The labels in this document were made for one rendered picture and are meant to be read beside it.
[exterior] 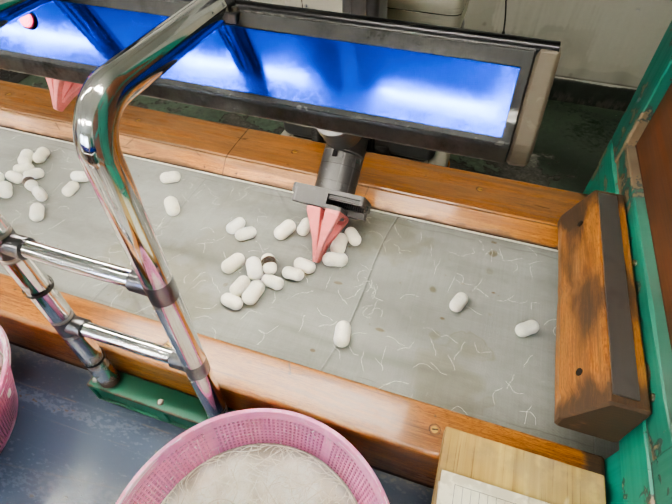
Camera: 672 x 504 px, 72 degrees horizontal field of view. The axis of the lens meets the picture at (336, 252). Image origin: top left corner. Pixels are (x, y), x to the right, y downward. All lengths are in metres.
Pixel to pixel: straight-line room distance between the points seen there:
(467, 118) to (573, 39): 2.30
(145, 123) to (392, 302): 0.58
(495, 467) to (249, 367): 0.27
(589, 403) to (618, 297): 0.12
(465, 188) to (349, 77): 0.45
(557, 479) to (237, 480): 0.31
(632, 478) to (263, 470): 0.34
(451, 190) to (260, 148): 0.33
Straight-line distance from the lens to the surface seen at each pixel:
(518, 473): 0.51
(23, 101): 1.14
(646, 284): 0.56
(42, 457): 0.69
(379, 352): 0.58
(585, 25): 2.61
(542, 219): 0.75
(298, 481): 0.53
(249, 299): 0.61
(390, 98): 0.35
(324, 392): 0.53
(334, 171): 0.63
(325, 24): 0.36
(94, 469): 0.65
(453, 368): 0.58
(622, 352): 0.51
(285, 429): 0.53
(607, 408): 0.49
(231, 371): 0.55
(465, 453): 0.50
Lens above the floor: 1.24
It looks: 48 degrees down
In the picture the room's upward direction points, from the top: straight up
